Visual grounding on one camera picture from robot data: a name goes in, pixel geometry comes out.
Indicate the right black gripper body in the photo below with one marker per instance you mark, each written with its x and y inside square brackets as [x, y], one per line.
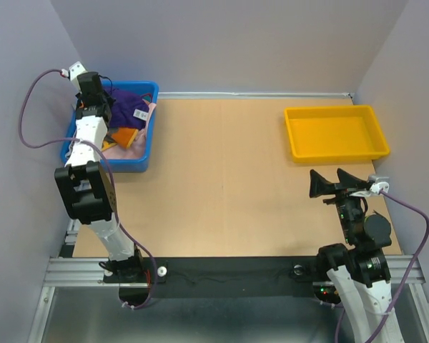
[349, 209]

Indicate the yellow plastic tray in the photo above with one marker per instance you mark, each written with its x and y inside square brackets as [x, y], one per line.
[334, 134]

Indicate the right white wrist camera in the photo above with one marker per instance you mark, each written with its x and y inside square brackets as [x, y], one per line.
[378, 184]

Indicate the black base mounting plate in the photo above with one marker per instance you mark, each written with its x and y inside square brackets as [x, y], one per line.
[218, 277]

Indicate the grey white striped towel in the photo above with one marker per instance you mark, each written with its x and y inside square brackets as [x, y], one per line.
[69, 150]

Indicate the orange towel with grey spots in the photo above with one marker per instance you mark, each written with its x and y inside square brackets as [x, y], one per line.
[121, 136]

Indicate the purple towel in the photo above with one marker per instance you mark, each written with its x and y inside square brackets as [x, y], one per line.
[129, 110]

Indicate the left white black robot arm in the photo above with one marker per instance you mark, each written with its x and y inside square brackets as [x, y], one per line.
[87, 192]

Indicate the blue plastic bin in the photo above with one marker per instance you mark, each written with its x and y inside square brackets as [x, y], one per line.
[89, 132]

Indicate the pink towel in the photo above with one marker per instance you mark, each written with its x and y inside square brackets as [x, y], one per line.
[138, 147]

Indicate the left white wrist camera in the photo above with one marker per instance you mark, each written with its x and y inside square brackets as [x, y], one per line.
[73, 72]

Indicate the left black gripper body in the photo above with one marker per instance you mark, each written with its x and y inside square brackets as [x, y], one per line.
[107, 98]

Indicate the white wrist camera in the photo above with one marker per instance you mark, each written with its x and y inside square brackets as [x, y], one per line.
[73, 72]
[378, 184]

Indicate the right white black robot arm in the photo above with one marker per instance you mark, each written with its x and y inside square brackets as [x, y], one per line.
[358, 267]

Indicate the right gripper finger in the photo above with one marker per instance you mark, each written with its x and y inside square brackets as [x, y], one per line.
[319, 186]
[349, 181]

